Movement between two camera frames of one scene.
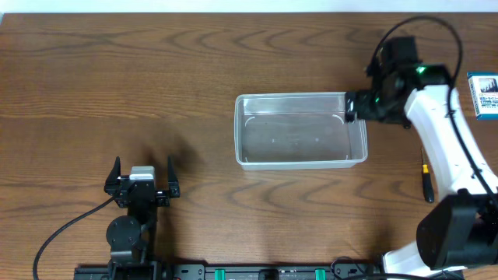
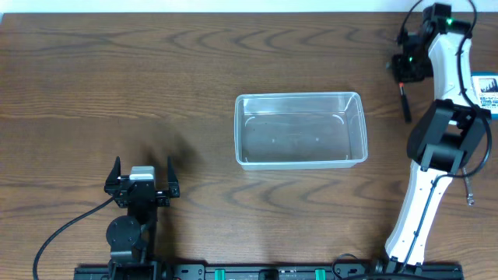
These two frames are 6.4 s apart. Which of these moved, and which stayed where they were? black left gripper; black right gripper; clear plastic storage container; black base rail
Moved: black right gripper
Stayed: clear plastic storage container; black base rail; black left gripper
